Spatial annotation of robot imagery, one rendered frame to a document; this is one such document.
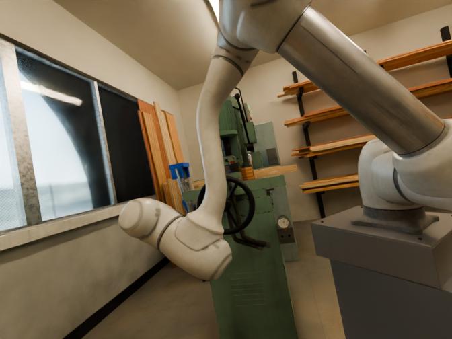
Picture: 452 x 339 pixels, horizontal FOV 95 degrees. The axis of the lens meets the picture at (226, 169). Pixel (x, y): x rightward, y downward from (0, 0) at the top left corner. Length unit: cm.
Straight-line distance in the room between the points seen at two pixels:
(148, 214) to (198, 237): 13
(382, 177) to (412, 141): 20
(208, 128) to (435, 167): 49
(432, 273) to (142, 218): 69
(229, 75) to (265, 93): 320
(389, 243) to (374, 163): 23
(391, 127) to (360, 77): 13
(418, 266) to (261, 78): 350
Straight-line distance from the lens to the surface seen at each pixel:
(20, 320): 189
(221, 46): 63
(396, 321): 85
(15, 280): 184
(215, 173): 51
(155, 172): 267
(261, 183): 117
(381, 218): 80
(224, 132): 129
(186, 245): 50
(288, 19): 49
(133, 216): 54
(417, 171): 60
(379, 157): 76
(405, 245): 72
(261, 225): 121
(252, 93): 382
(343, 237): 79
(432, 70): 434
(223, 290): 138
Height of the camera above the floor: 95
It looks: 2 degrees up
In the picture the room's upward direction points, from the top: 11 degrees counter-clockwise
